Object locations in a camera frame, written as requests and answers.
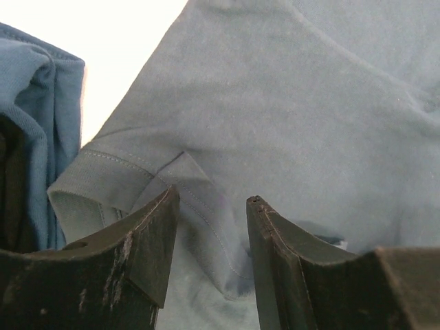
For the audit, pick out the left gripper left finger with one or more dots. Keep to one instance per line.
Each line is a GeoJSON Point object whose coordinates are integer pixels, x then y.
{"type": "Point", "coordinates": [116, 278]}

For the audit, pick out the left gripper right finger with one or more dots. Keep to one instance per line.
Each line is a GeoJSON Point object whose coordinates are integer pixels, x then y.
{"type": "Point", "coordinates": [302, 282]}

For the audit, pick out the grey-blue t shirt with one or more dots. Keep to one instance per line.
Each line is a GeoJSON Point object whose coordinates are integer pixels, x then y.
{"type": "Point", "coordinates": [329, 110]}

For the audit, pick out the folded black t shirt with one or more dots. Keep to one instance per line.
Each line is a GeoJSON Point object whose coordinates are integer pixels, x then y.
{"type": "Point", "coordinates": [17, 232]}

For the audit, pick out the folded blue t shirt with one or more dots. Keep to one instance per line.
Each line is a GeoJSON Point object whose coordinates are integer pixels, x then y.
{"type": "Point", "coordinates": [41, 87]}

